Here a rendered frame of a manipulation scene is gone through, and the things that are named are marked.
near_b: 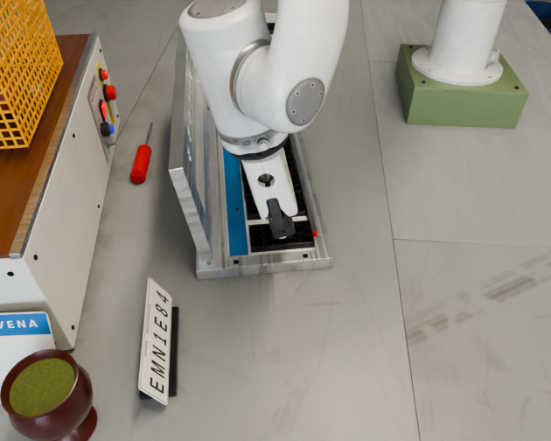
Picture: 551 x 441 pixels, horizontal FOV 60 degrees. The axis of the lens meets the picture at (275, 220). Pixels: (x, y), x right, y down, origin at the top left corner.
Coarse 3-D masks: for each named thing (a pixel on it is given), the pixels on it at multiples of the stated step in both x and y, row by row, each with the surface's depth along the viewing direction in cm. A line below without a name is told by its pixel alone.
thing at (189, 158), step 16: (176, 64) 77; (192, 64) 94; (176, 80) 73; (192, 80) 90; (176, 96) 69; (192, 96) 86; (176, 112) 66; (192, 112) 83; (176, 128) 64; (192, 128) 79; (208, 128) 93; (176, 144) 61; (192, 144) 76; (208, 144) 88; (176, 160) 59; (192, 160) 73; (208, 160) 84; (176, 176) 58; (192, 176) 64; (208, 176) 80; (192, 192) 62; (208, 192) 77; (192, 208) 62; (208, 208) 74; (192, 224) 64; (208, 224) 71; (208, 240) 68; (208, 256) 69
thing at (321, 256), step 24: (216, 144) 93; (216, 168) 88; (216, 192) 84; (312, 192) 83; (216, 216) 79; (216, 240) 76; (216, 264) 72; (240, 264) 72; (264, 264) 72; (288, 264) 72; (312, 264) 73
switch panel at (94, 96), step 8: (96, 80) 84; (96, 88) 84; (88, 96) 79; (96, 96) 84; (96, 104) 83; (96, 112) 83; (112, 112) 95; (96, 120) 82; (112, 120) 94; (96, 128) 83; (104, 136) 87; (112, 136) 92; (104, 144) 86; (104, 152) 86
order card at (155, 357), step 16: (160, 288) 66; (160, 304) 65; (144, 320) 60; (160, 320) 63; (144, 336) 58; (160, 336) 62; (144, 352) 57; (160, 352) 60; (144, 368) 56; (160, 368) 59; (144, 384) 55; (160, 384) 58; (160, 400) 56
